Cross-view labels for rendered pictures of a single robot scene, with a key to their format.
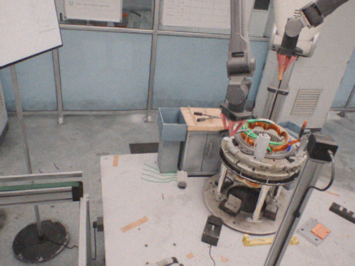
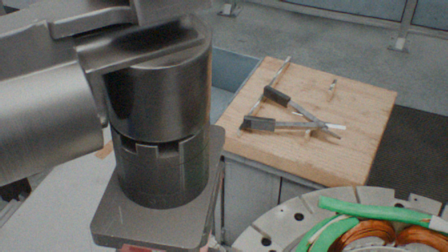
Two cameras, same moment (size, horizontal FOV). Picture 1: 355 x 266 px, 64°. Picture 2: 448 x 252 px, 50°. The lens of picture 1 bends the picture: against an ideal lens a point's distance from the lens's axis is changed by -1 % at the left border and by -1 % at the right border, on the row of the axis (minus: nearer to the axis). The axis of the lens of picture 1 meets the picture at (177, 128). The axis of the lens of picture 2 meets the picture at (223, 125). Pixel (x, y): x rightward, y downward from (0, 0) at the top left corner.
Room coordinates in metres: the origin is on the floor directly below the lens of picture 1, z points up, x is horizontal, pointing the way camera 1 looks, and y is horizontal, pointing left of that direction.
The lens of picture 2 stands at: (0.76, -0.35, 1.49)
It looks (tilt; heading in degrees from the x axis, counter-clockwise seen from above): 43 degrees down; 40
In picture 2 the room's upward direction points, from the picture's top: straight up
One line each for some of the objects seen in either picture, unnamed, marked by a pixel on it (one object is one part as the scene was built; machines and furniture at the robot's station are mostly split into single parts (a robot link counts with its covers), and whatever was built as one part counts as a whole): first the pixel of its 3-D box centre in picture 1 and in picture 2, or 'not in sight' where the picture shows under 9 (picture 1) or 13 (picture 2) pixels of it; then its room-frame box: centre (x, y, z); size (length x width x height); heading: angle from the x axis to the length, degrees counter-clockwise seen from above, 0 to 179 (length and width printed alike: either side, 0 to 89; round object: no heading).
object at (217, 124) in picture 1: (204, 118); (306, 117); (1.21, -0.12, 1.05); 0.20 x 0.19 x 0.02; 104
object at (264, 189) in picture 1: (260, 200); not in sight; (0.86, -0.36, 0.91); 0.02 x 0.02 x 0.21
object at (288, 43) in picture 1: (289, 42); not in sight; (1.14, -0.38, 1.46); 0.10 x 0.07 x 0.07; 91
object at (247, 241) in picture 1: (271, 239); not in sight; (0.78, -0.41, 0.80); 0.22 x 0.04 x 0.03; 102
